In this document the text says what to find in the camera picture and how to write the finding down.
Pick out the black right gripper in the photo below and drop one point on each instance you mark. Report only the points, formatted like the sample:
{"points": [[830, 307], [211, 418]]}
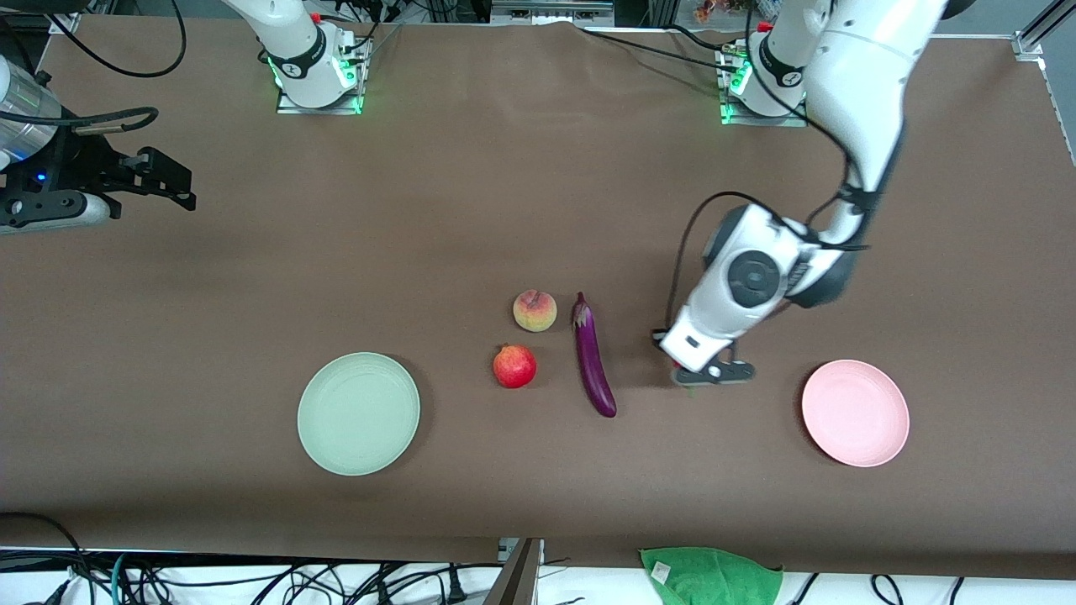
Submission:
{"points": [[87, 165]]}

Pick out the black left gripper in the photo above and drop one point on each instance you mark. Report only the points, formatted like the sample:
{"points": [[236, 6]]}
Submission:
{"points": [[656, 343]]}

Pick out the long purple eggplant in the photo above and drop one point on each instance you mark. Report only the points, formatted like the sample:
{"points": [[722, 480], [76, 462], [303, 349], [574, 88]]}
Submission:
{"points": [[593, 370]]}

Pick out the yellow red peach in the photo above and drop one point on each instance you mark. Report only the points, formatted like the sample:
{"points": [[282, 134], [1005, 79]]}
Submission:
{"points": [[535, 311]]}

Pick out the red pomegranate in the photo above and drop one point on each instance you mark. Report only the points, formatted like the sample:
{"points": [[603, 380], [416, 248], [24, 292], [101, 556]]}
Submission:
{"points": [[514, 367]]}

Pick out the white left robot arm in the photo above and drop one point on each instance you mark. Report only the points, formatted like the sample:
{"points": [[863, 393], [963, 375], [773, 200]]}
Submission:
{"points": [[866, 84]]}

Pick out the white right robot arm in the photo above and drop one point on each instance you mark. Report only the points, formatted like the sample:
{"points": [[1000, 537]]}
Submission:
{"points": [[303, 59]]}

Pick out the brown table cover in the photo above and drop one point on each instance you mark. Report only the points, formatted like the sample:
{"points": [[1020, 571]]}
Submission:
{"points": [[504, 210]]}

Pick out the pink round plate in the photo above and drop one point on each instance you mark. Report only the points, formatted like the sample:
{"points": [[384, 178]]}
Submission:
{"points": [[855, 413]]}

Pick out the green cloth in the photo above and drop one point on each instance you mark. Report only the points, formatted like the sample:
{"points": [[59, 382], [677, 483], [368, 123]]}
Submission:
{"points": [[710, 578]]}

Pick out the pale green round plate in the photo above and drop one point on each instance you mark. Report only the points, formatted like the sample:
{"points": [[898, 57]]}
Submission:
{"points": [[357, 413]]}

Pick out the black power plug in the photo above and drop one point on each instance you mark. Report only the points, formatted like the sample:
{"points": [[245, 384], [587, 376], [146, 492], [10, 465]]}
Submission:
{"points": [[455, 588]]}

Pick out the orange colourful items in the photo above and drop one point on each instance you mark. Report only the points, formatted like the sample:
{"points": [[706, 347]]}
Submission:
{"points": [[706, 12]]}

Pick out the grey metal box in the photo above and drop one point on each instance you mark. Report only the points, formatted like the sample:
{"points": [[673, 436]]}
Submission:
{"points": [[546, 13]]}

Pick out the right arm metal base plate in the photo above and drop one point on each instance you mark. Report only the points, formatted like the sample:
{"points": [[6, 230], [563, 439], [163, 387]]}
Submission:
{"points": [[353, 99]]}

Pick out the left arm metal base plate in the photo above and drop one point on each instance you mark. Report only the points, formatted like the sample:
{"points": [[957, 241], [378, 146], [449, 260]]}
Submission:
{"points": [[733, 118]]}

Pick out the grey metal post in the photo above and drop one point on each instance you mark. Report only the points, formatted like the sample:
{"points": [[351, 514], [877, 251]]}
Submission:
{"points": [[521, 580]]}

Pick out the aluminium frame profile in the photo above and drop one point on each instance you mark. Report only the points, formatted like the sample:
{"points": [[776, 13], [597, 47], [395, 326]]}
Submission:
{"points": [[1030, 42]]}

